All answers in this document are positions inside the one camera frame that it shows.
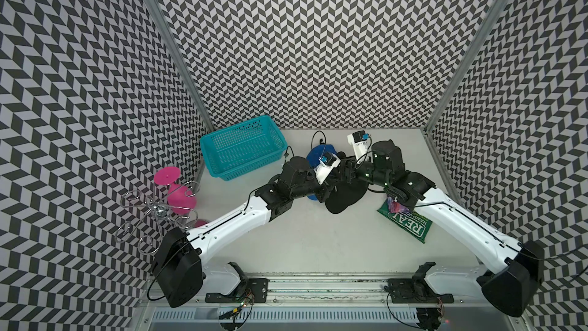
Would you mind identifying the teal plastic basket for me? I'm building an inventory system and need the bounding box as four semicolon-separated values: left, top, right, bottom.
200;115;287;181

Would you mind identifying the purple snack packet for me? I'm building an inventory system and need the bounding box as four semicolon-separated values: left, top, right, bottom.
387;196;407;214

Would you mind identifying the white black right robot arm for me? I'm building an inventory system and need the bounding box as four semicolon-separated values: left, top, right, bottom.
339;131;546;317

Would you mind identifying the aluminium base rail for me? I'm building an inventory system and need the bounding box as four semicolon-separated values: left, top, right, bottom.
128;274;535;330

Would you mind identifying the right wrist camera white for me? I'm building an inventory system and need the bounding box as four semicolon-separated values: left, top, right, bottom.
348;130;371;162

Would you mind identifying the aluminium corner post right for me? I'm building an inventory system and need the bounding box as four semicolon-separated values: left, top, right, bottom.
423;0;509;136

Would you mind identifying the pink goblet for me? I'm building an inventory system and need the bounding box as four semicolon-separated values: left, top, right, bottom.
154;166;199;215

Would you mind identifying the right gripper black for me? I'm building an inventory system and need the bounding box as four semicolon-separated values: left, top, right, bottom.
334;153;390;187

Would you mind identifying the black baseball cap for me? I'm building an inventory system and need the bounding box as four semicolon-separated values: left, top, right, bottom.
325;179;368;215

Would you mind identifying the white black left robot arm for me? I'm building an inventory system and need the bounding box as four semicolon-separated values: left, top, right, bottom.
151;152;341;307

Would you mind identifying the blue baseball cap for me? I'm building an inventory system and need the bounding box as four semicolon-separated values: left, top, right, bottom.
307;144;347;201

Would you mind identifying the green snack bag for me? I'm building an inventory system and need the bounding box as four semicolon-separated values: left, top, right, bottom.
377;199;433;244

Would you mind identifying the aluminium corner post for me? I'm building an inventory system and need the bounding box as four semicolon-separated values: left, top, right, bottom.
423;0;509;136
142;0;215;132

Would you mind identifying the silver wire rack stand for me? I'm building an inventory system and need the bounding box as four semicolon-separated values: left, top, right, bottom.
115;189;198;256

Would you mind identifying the aluminium corner post left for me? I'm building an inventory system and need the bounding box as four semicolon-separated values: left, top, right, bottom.
142;0;215;132

